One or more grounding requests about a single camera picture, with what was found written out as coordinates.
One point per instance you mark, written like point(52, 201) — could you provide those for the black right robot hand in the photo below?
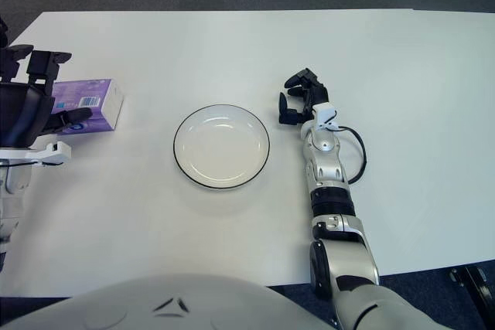
point(315, 94)

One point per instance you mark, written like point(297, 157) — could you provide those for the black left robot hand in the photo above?
point(23, 109)

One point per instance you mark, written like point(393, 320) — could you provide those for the purple tissue paper pack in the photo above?
point(100, 102)

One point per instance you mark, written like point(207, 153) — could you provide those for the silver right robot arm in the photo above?
point(328, 171)

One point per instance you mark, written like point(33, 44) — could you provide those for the white plate with black rim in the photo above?
point(220, 148)

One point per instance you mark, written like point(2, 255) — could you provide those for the silver robot torso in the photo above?
point(174, 303)

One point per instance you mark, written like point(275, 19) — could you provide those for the black table leg base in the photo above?
point(479, 287)

